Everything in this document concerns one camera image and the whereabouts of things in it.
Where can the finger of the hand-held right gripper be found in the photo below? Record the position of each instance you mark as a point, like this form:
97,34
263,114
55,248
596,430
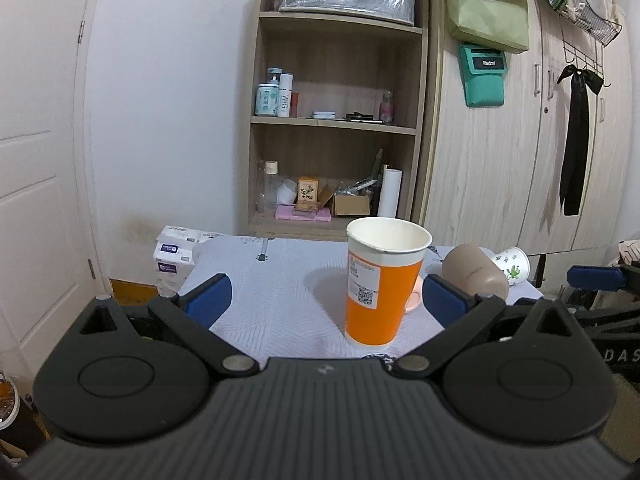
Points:
595,277
612,316

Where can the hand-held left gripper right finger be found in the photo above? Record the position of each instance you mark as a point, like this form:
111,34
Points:
445,301

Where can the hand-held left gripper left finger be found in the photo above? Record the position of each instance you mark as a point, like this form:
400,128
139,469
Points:
207,301

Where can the taupe cup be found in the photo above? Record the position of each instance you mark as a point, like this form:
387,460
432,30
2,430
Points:
475,271

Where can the pink cup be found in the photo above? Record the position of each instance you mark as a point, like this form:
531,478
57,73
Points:
411,304

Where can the orange paper cup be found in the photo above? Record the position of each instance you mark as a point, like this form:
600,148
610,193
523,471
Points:
377,285

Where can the white cup with green print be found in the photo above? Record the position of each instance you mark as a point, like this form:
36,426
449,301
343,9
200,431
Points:
512,265

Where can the white paper cup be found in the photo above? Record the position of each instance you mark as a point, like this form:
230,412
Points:
287,191

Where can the white tissue pack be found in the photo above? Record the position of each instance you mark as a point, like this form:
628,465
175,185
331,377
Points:
172,255

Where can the white patterned tablecloth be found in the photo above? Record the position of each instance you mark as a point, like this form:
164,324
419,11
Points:
280,290

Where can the white paper roll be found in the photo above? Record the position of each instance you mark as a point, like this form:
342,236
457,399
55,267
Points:
390,192

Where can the clear empty bottle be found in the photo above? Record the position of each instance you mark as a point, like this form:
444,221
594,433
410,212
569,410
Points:
260,190

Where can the pink flat box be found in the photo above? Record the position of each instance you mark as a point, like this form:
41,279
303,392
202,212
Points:
300,214

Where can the open cardboard box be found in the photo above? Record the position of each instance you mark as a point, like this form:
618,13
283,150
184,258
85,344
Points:
350,205

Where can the clear bottle with cream cap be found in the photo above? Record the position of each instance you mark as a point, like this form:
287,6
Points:
271,180

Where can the wooden box with floral print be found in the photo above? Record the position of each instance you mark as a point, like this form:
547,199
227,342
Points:
307,192

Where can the black ribbon bow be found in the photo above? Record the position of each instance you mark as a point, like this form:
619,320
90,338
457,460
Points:
575,130

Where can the wooden wardrobe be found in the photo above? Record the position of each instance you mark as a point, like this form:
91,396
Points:
500,160

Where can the wooden bookshelf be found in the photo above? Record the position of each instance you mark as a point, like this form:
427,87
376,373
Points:
335,155

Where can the pink clear bottle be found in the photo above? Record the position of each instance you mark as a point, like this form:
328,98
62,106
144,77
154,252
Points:
386,109

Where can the black flat item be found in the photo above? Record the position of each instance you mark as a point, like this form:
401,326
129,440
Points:
362,117

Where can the teal pump bottle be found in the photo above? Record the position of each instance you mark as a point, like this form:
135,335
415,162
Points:
266,97

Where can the small red box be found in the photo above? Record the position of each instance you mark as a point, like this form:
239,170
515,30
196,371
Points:
295,105

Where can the white slim bottle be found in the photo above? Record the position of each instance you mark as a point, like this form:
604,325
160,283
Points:
285,97

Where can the white door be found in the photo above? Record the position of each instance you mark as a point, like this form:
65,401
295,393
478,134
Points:
40,160

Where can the flat white tin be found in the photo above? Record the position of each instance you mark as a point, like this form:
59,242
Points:
324,114

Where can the teal hanging bag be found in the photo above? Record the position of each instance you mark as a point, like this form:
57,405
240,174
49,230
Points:
482,80

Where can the light green hanging bag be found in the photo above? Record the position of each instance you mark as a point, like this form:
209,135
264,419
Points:
487,17

